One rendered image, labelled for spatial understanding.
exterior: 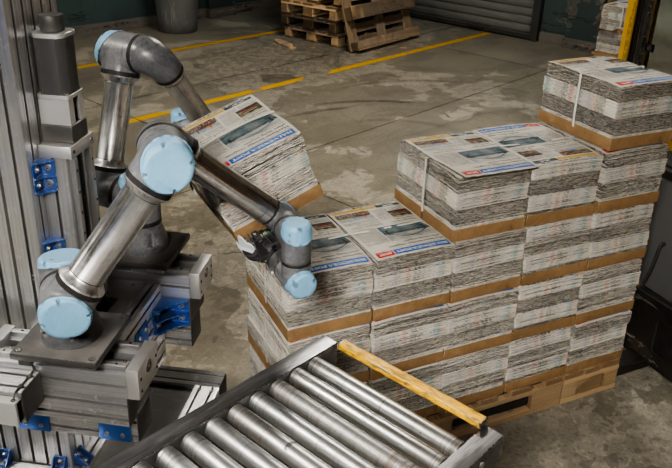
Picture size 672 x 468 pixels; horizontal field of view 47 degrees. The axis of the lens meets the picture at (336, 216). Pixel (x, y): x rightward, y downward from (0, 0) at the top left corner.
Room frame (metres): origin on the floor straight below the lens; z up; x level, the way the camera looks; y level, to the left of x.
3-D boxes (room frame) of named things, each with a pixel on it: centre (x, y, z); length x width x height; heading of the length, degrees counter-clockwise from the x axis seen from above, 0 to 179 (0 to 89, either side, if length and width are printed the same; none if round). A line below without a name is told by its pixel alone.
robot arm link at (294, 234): (1.70, 0.10, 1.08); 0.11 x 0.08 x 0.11; 19
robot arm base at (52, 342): (1.64, 0.66, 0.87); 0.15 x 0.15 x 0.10
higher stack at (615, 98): (2.68, -0.96, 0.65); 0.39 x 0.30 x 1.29; 26
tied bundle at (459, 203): (2.42, -0.42, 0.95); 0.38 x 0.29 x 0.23; 26
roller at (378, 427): (1.40, -0.08, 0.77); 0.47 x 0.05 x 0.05; 48
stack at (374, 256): (2.36, -0.31, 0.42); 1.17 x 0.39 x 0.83; 116
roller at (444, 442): (1.45, -0.12, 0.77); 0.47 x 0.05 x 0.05; 48
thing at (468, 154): (2.39, -0.43, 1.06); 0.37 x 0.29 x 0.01; 26
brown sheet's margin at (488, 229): (2.41, -0.42, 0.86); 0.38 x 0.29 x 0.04; 26
